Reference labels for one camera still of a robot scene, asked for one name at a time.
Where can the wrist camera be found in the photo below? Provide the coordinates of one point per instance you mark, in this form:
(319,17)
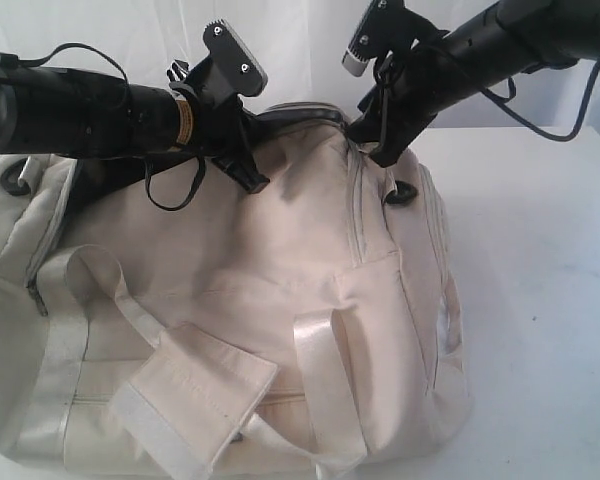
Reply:
(229,69)
(386,26)

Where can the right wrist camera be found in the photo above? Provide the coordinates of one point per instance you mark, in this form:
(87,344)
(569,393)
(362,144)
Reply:
(386,26)

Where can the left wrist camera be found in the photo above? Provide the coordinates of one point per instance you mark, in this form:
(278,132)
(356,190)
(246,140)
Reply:
(229,69)

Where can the white backdrop curtain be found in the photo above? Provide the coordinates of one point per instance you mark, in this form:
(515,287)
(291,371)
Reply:
(299,44)

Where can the cream fabric duffel bag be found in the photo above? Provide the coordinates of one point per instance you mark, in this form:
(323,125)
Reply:
(313,326)

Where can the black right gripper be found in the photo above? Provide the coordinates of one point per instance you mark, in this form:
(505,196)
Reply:
(429,77)

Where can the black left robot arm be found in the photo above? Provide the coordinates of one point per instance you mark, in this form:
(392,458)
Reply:
(83,114)

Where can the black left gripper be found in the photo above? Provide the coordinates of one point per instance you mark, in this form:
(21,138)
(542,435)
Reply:
(213,121)

